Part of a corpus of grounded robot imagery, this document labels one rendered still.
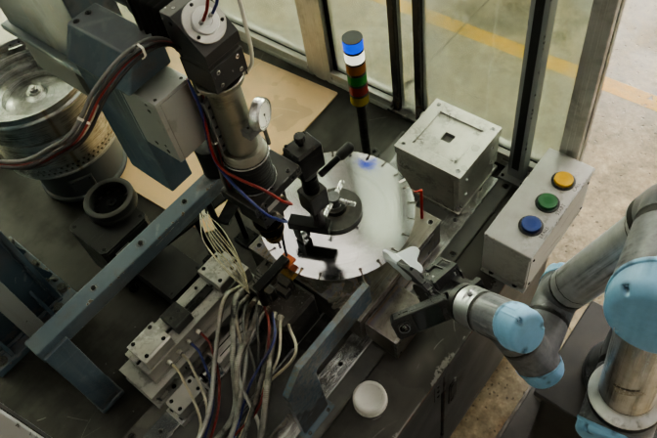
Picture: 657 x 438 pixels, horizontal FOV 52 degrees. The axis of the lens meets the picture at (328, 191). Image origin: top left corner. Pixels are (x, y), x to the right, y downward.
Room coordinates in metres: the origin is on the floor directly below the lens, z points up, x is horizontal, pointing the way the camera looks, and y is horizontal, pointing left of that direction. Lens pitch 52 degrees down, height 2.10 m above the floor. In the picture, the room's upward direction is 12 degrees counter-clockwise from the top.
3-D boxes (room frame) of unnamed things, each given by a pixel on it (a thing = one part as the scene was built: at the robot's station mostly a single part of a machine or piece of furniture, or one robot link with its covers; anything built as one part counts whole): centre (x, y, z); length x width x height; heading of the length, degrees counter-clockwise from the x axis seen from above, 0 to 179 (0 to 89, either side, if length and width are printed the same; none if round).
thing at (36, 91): (1.28, 0.64, 0.93); 0.31 x 0.31 x 0.36
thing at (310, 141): (0.76, 0.03, 1.17); 0.06 x 0.05 x 0.20; 123
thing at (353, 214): (0.83, -0.01, 0.96); 0.11 x 0.11 x 0.03
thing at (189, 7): (0.82, 0.21, 1.45); 0.35 x 0.07 x 0.28; 42
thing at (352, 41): (1.11, -0.12, 1.14); 0.05 x 0.04 x 0.03; 42
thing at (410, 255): (0.68, -0.12, 0.96); 0.09 x 0.06 x 0.03; 31
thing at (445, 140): (1.01, -0.30, 0.82); 0.18 x 0.18 x 0.15; 42
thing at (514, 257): (0.78, -0.44, 0.82); 0.28 x 0.11 x 0.15; 132
